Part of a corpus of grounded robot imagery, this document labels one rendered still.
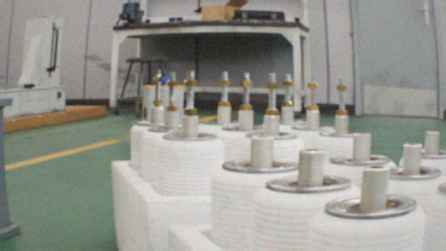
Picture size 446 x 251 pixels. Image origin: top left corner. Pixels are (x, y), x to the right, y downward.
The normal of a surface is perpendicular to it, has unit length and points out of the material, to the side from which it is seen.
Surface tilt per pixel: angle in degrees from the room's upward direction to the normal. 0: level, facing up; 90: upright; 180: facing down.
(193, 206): 90
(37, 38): 69
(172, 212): 90
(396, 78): 90
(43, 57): 90
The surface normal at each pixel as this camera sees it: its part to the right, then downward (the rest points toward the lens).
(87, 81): -0.25, 0.07
